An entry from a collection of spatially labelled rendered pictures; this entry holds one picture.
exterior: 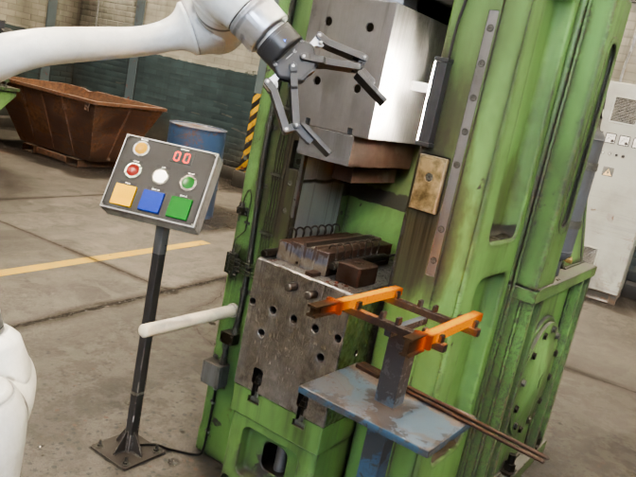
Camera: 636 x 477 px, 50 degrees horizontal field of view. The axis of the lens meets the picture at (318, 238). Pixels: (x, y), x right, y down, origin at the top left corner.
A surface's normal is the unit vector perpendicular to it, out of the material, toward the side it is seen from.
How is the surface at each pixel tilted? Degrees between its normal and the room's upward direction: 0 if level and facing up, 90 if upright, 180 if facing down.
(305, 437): 90
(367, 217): 90
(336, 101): 90
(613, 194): 90
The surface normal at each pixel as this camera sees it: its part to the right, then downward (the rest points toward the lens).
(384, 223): -0.56, 0.07
